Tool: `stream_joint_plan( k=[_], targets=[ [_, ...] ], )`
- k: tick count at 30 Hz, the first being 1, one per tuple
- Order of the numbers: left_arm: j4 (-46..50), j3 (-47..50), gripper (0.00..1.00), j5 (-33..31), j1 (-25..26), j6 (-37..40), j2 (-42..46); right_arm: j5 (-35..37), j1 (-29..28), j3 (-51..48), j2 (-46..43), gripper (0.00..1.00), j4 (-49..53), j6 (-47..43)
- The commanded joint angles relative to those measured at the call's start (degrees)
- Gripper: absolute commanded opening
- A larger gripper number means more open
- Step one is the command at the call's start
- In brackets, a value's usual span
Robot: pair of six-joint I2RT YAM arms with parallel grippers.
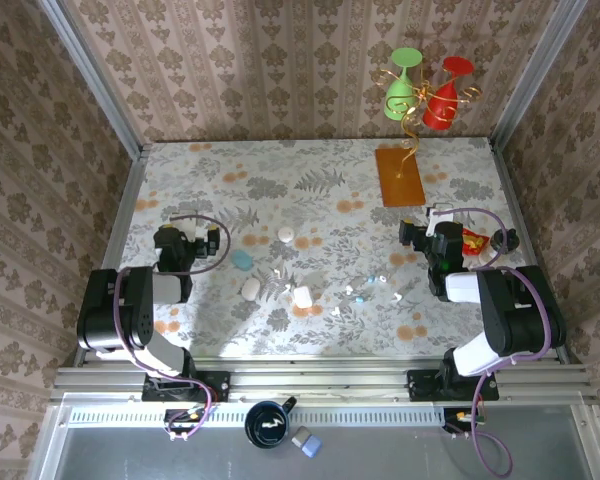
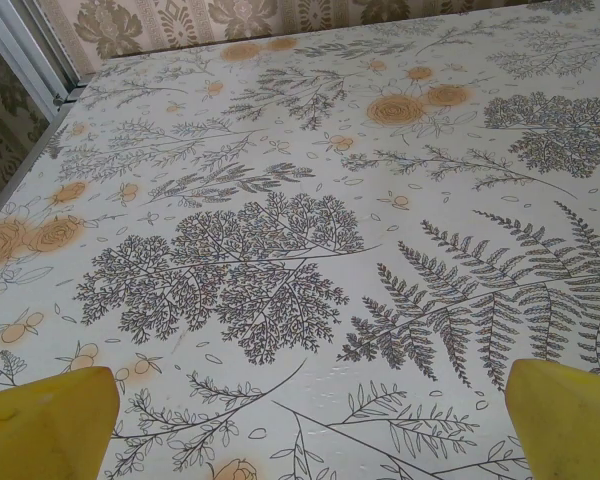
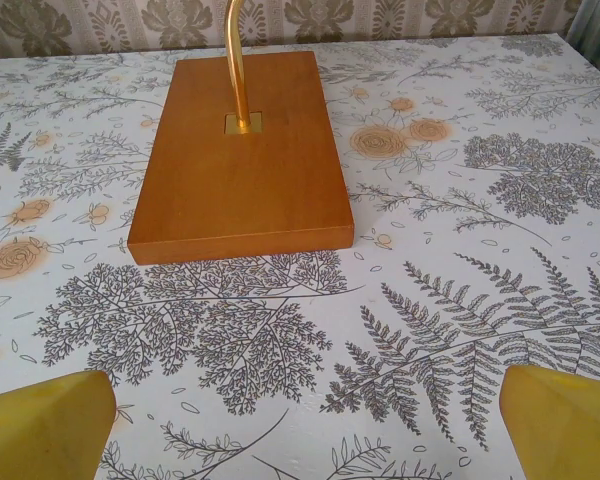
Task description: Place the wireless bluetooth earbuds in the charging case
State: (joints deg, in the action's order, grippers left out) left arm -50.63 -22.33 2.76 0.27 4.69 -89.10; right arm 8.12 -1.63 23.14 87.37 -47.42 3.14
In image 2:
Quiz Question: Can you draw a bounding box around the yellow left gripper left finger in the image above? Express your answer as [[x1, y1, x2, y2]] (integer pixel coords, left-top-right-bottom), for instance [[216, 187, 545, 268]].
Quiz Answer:
[[0, 365, 122, 480]]

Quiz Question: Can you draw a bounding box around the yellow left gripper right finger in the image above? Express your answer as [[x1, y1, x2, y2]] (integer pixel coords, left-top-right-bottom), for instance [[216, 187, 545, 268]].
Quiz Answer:
[[506, 357, 600, 480]]

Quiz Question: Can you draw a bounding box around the floral patterned tablecloth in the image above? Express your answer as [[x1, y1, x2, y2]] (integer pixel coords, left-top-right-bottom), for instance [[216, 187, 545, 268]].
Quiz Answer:
[[0, 0, 600, 480]]

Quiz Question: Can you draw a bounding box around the aluminium table side rail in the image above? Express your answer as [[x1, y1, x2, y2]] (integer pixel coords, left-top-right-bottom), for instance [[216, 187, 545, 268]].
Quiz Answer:
[[0, 92, 84, 236]]

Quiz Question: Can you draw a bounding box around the aluminium frame post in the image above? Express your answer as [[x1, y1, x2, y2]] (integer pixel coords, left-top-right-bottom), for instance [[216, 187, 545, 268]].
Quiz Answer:
[[0, 0, 89, 109]]

